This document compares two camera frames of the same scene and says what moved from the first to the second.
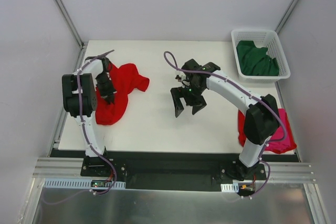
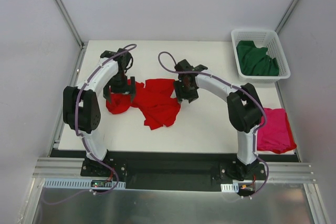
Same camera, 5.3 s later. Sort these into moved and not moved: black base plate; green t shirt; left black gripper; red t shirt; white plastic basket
Moved: left black gripper; red t shirt
Not moved: black base plate; white plastic basket; green t shirt
